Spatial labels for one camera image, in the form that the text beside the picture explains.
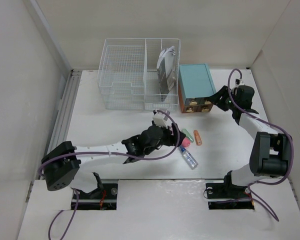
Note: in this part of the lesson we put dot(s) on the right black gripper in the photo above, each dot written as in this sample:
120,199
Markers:
223,91

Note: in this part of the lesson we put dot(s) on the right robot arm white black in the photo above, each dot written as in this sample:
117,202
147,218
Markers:
272,152

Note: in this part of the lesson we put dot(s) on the orange highlighter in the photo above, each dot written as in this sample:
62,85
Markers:
197,138

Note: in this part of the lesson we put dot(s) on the aluminium rail frame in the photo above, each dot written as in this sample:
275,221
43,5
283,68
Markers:
64,110

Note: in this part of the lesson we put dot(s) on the grey white manual booklet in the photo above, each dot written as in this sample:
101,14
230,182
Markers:
164,69

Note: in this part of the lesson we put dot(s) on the green highlighter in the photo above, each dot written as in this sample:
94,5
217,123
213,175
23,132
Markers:
188,135

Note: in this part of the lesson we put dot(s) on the pink marker tube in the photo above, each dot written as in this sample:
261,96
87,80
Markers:
186,142

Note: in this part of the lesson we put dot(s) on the white wire desk organizer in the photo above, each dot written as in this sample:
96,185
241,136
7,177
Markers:
127,74

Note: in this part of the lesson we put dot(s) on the clear bottle blue cap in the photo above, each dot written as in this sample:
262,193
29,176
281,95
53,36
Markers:
189,159

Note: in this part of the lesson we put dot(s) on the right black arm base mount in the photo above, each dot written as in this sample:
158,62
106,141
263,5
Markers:
221,194

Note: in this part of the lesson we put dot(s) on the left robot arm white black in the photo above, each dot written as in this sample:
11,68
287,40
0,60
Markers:
76,167

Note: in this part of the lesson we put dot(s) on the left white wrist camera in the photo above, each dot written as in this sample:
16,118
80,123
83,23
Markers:
160,119

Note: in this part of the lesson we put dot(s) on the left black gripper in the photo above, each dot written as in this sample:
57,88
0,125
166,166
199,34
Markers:
171,136

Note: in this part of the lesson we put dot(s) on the teal orange drawer box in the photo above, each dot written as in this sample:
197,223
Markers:
195,86

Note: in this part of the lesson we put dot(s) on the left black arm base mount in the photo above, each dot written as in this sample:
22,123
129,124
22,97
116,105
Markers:
102,198

